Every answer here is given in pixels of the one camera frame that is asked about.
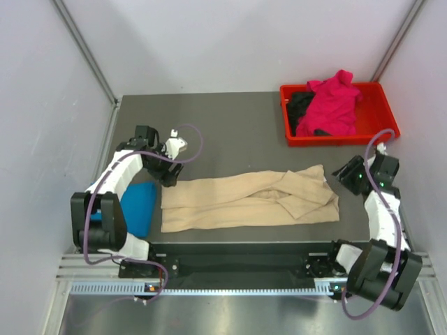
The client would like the red plastic bin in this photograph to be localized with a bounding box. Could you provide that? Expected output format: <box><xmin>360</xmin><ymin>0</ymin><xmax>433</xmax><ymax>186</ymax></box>
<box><xmin>279</xmin><ymin>82</ymin><xmax>400</xmax><ymax>147</ymax></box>

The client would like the aluminium frame rail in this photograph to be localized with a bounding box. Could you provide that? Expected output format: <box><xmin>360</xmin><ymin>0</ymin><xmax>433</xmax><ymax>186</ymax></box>
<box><xmin>56</xmin><ymin>254</ymin><xmax>119</xmax><ymax>281</ymax></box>

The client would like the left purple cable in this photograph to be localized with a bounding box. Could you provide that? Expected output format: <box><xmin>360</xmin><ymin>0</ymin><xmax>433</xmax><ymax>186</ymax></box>
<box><xmin>82</xmin><ymin>124</ymin><xmax>205</xmax><ymax>303</ymax></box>

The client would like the beige t shirt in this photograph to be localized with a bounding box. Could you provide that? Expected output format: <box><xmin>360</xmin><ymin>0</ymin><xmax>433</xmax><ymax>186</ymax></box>
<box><xmin>161</xmin><ymin>165</ymin><xmax>339</xmax><ymax>233</ymax></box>

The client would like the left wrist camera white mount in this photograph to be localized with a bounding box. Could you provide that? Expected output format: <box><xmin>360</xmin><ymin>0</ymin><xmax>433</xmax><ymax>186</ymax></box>
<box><xmin>165</xmin><ymin>129</ymin><xmax>188</xmax><ymax>160</ymax></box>

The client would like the folded blue t shirt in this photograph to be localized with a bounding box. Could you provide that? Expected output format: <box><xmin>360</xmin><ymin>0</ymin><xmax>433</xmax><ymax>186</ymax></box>
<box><xmin>88</xmin><ymin>182</ymin><xmax>156</xmax><ymax>245</ymax></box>

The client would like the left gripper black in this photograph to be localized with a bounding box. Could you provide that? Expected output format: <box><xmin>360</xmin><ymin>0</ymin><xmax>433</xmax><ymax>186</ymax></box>
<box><xmin>145</xmin><ymin>144</ymin><xmax>184</xmax><ymax>188</ymax></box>

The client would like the black t shirt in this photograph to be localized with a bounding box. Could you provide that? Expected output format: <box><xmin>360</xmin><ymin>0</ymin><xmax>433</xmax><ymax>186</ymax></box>
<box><xmin>286</xmin><ymin>91</ymin><xmax>332</xmax><ymax>137</ymax></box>

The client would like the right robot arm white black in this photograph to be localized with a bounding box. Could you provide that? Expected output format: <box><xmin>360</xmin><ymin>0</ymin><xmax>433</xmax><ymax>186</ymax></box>
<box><xmin>325</xmin><ymin>153</ymin><xmax>423</xmax><ymax>311</ymax></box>

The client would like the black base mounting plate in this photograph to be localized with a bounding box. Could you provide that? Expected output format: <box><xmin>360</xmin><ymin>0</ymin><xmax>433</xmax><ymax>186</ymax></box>
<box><xmin>117</xmin><ymin>244</ymin><xmax>350</xmax><ymax>280</ymax></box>

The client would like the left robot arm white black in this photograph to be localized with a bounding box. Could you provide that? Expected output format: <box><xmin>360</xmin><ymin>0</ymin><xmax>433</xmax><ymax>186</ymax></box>
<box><xmin>70</xmin><ymin>126</ymin><xmax>187</xmax><ymax>277</ymax></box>

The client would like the pink t shirt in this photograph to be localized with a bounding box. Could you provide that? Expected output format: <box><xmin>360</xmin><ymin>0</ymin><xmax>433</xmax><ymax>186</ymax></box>
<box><xmin>295</xmin><ymin>69</ymin><xmax>362</xmax><ymax>137</ymax></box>

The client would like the grey slotted cable duct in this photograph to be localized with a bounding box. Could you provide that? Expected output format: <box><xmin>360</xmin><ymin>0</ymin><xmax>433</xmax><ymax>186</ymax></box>
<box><xmin>70</xmin><ymin>278</ymin><xmax>346</xmax><ymax>297</ymax></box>

